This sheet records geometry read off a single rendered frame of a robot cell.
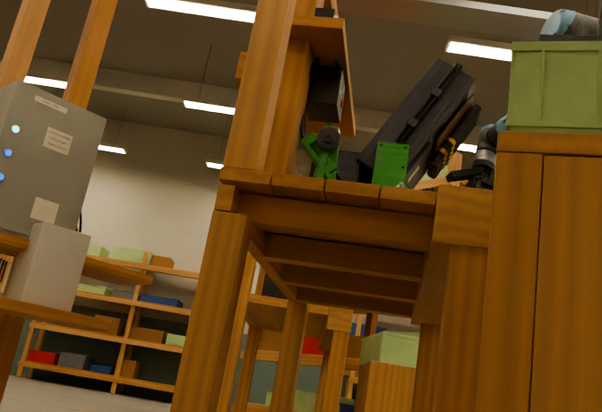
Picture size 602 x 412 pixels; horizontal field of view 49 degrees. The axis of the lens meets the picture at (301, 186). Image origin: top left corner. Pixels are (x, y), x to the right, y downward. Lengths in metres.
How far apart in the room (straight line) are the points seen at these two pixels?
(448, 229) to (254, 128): 0.56
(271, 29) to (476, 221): 0.77
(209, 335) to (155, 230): 10.11
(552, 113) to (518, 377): 0.42
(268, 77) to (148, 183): 10.23
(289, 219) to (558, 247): 0.88
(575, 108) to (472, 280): 0.62
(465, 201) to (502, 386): 0.75
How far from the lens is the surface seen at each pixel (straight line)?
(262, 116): 1.78
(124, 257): 11.15
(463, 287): 1.63
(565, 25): 2.06
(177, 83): 10.29
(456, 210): 1.66
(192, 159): 12.01
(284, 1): 1.95
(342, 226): 1.74
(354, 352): 5.40
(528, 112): 1.14
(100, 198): 12.12
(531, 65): 1.17
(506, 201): 1.06
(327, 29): 2.25
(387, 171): 2.36
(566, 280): 1.03
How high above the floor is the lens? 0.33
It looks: 18 degrees up
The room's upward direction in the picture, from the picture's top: 10 degrees clockwise
